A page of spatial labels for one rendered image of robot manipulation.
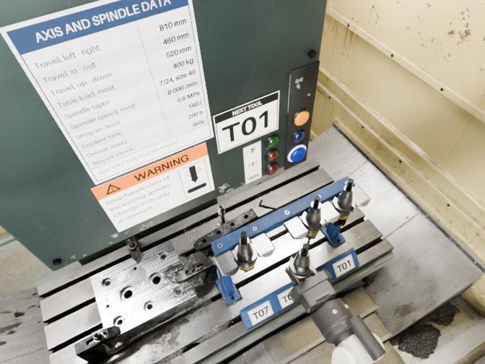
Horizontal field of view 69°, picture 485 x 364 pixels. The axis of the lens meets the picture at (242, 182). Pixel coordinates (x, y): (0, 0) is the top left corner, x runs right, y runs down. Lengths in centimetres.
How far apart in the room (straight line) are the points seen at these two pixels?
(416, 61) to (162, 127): 105
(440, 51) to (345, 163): 67
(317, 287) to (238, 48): 69
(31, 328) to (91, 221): 126
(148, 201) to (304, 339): 98
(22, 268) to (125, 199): 153
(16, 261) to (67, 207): 156
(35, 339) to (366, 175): 153
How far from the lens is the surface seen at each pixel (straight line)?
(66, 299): 144
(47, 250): 55
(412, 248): 157
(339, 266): 130
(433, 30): 129
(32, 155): 43
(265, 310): 122
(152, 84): 40
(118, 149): 44
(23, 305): 181
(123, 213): 52
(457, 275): 156
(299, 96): 52
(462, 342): 165
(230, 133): 49
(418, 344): 159
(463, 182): 141
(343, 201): 105
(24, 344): 173
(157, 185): 50
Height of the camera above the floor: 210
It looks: 52 degrees down
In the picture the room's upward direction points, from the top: 5 degrees counter-clockwise
